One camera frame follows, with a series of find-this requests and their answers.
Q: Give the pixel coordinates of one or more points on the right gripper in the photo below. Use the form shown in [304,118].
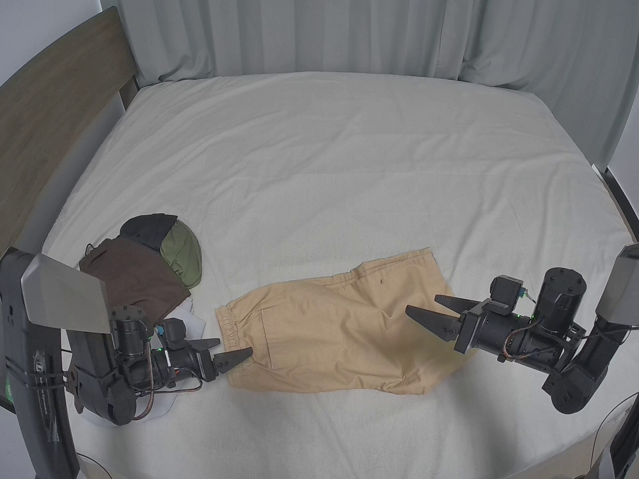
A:
[494,330]

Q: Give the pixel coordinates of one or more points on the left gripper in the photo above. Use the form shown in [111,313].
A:
[194,365]

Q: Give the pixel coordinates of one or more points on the tan shorts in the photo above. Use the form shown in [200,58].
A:
[339,332]

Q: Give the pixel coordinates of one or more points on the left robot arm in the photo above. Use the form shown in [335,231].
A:
[30,377]

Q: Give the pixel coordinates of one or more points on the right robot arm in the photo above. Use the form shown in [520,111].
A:
[579,367]

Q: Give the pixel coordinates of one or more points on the bed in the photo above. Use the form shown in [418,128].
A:
[349,142]

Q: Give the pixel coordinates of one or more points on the white garment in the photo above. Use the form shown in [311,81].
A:
[192,320]

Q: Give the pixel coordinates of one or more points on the green garment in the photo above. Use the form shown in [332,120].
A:
[184,257]

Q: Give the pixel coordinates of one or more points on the brown garment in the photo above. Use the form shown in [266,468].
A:
[135,282]

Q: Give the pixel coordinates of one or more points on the black garment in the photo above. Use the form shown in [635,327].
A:
[147,227]

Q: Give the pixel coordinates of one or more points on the pale green curtain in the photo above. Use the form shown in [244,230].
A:
[279,18]
[549,28]

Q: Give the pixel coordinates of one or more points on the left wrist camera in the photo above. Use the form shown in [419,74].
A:
[173,333]

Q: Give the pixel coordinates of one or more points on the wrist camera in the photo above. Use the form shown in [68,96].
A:
[173,333]
[506,292]

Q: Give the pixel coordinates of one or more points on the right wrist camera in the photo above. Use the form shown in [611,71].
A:
[506,292]

